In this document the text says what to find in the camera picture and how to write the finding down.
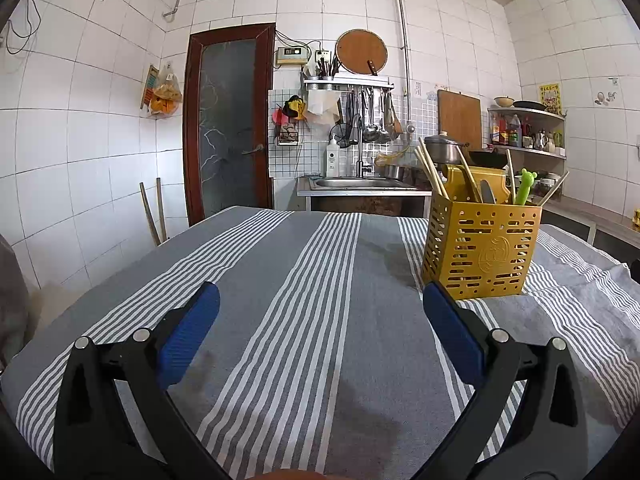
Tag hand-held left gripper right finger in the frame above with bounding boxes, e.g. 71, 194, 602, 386
422, 280, 593, 480

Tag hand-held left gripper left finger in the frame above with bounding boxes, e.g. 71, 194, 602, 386
52, 281, 236, 480

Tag yellow perforated utensil holder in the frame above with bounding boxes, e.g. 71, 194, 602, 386
421, 162, 544, 301

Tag green handled fork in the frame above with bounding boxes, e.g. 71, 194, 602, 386
514, 168, 535, 206

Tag row of hanging kitchen utensils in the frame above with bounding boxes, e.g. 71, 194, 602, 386
329, 87, 406, 149

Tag grey white striped tablecloth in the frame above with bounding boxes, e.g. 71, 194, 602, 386
0, 206, 634, 480

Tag wooden stick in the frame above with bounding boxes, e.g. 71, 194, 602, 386
138, 182, 161, 247
155, 177, 169, 242

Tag steel sink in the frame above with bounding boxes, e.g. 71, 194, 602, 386
297, 174, 434, 212

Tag black wok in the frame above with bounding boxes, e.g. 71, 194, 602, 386
467, 145, 509, 169

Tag steel cooking pot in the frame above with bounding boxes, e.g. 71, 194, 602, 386
423, 131, 469, 164

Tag kitchen counter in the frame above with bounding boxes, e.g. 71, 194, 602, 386
539, 194, 640, 247

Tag grey cloth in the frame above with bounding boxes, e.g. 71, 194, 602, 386
0, 234, 32, 367

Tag white corner shelf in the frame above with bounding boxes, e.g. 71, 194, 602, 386
487, 104, 569, 162

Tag steel faucet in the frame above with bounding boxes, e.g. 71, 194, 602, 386
352, 114, 374, 179

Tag white soap bottle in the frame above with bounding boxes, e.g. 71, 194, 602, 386
324, 134, 342, 179

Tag row of condiment bottles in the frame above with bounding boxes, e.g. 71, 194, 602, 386
490, 113, 566, 154

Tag brown frosted glass door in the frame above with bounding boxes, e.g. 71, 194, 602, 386
182, 22, 277, 227

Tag rectangular wooden cutting board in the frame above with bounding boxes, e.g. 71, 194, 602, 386
437, 88, 484, 151

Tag hanging toys and basket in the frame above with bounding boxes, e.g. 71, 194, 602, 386
272, 93, 307, 147

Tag hanging orange plastic bag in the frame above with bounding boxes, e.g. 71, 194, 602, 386
147, 62, 184, 120

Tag white hanging cloth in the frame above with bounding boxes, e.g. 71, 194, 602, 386
305, 90, 341, 126

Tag round wooden board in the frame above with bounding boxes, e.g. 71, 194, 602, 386
334, 28, 389, 77

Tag yellow wall poster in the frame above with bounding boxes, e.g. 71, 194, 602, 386
538, 82, 562, 115

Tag metal wall rack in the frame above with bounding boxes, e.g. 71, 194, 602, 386
302, 74, 396, 94

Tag wall hook stickers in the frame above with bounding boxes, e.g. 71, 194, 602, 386
594, 75, 621, 106

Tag beige wall control box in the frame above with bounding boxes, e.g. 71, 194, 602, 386
275, 45, 311, 66

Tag black wall cable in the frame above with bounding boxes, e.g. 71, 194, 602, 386
0, 0, 44, 57

